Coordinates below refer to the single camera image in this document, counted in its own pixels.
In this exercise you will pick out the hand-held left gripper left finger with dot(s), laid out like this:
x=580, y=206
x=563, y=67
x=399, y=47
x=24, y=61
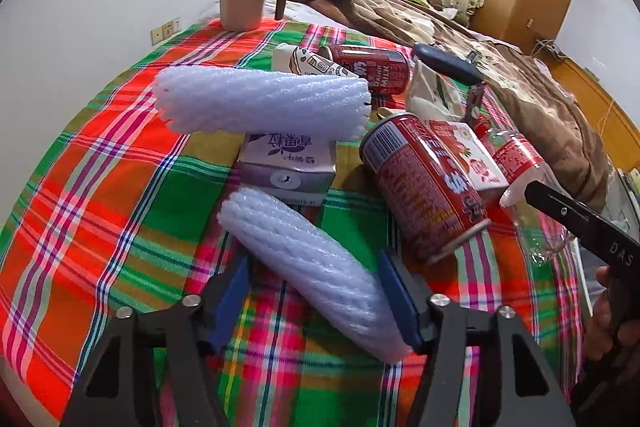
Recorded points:
x=232, y=302

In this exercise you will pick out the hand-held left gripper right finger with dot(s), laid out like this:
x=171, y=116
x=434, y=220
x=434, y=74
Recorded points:
x=395, y=302

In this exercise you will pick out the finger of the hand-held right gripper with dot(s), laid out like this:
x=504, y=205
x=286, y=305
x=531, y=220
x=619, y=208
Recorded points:
x=560, y=212

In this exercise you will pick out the clear red-label plastic bottle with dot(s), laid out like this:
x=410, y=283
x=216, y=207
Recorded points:
x=515, y=157

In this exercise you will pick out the white foam fruit net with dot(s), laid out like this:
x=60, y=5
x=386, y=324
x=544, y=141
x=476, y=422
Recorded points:
x=310, y=257
x=260, y=99

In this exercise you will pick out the red and white carton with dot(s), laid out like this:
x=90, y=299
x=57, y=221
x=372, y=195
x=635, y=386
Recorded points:
x=470, y=157

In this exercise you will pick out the large red drink can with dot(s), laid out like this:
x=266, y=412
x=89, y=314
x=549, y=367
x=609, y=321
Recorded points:
x=425, y=187

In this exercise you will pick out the brown coffee sachet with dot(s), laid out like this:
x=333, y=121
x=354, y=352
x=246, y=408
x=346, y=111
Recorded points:
x=475, y=104

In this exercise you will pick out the purple milk carton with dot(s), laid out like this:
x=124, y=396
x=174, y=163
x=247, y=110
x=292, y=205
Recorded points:
x=285, y=162

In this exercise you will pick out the white leaf-print paper packet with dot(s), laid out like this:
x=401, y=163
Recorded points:
x=430, y=92

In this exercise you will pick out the person's right hand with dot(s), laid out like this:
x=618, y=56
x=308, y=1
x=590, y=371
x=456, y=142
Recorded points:
x=600, y=322

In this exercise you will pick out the wooden headboard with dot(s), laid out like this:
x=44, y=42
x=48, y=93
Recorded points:
x=600, y=107

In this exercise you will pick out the brown blanket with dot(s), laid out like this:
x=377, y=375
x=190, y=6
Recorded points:
x=540, y=97

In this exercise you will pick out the colourful plaid cloth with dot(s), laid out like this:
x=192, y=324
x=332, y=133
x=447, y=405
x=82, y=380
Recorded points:
x=125, y=207

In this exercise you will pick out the dark blue glasses case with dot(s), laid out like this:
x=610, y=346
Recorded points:
x=445, y=62

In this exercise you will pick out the small red drink can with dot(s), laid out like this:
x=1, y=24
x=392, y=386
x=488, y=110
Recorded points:
x=370, y=64

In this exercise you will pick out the white patterned drink carton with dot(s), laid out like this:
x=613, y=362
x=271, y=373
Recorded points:
x=300, y=59

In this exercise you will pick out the white floral bed sheet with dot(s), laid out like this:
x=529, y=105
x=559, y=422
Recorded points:
x=300, y=13

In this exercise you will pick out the wall socket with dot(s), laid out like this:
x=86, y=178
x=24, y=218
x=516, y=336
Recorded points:
x=165, y=32

